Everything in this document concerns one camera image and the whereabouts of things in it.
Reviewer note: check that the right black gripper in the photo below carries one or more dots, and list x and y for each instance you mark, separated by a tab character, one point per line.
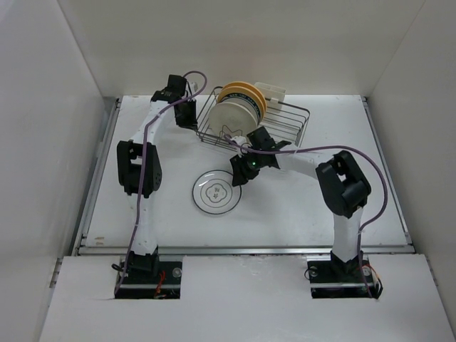
246	154

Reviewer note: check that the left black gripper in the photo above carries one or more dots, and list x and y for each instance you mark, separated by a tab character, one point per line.
192	122

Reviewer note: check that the metal wire dish rack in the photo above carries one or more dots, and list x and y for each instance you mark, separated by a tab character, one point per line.
287	123

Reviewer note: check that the cream plate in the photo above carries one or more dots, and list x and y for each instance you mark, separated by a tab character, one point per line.
231	119

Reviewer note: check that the white plate green rim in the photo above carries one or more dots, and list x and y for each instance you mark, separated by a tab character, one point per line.
214	194

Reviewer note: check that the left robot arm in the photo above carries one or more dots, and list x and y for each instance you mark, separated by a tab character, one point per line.
139	168

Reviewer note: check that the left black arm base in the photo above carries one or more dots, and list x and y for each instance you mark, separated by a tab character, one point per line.
147	277

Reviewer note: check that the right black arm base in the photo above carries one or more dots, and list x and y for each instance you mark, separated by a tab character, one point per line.
328	283

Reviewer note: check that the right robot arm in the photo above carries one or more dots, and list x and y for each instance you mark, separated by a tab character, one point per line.
342	183

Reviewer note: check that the white cutlery holder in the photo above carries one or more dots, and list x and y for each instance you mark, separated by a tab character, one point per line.
272	93

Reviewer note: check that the rear yellow plate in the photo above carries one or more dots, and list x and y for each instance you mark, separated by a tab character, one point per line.
249	86

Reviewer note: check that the yellow plate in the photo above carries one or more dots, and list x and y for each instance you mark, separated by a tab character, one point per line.
249	86
234	89

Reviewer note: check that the front yellow plate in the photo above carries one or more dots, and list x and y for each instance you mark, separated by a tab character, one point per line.
234	89

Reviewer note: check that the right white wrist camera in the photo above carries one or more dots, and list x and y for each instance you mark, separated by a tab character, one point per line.
240	143

